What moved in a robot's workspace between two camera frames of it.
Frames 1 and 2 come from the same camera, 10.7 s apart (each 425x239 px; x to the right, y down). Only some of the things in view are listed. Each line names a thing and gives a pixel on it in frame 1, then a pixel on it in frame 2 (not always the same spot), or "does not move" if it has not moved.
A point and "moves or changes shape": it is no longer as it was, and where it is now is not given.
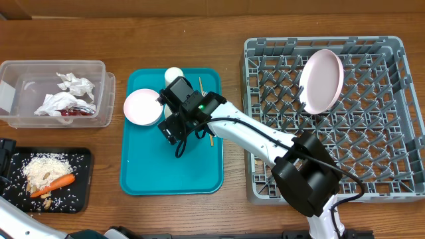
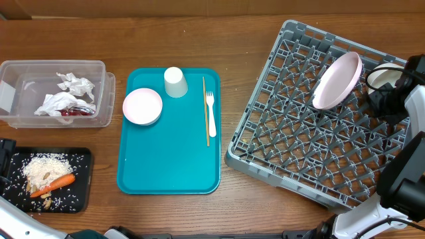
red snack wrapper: (80, 111) does not move
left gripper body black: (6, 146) does not move
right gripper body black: (183, 124) -> (387, 105)
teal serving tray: (149, 164) does not move
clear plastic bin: (24, 84) does not move
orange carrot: (58, 182) does not move
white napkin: (64, 100) does not move
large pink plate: (321, 81) -> (338, 81)
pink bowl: (141, 108) does not move
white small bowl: (168, 112) -> (382, 74)
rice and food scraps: (42, 169) does not move
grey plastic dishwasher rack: (376, 129) moves or changes shape
